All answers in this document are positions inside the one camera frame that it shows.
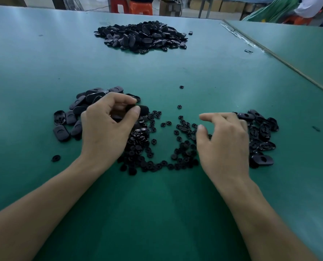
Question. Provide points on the person's left hand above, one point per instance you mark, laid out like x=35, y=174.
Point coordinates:
x=104, y=136

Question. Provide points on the green striped bag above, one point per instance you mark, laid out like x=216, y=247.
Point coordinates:
x=270, y=10

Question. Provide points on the pile of black oval shells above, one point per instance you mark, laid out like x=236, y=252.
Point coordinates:
x=259, y=130

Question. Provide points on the person's right hand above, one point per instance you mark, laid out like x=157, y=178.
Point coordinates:
x=224, y=152

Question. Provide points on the person's left forearm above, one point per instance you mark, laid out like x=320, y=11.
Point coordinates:
x=39, y=214

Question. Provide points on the grey floor fan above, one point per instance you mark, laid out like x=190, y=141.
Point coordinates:
x=69, y=2

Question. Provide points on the pile of small black buttons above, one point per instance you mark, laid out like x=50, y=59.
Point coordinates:
x=145, y=144

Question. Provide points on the small black plastic scrap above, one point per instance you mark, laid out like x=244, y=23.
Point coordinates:
x=248, y=51

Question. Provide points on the small open cardboard box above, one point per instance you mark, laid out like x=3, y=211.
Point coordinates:
x=169, y=7

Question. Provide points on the red plastic stool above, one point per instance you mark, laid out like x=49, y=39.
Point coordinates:
x=296, y=20
x=117, y=4
x=139, y=7

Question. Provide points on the person's right forearm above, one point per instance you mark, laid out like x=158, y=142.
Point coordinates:
x=265, y=225

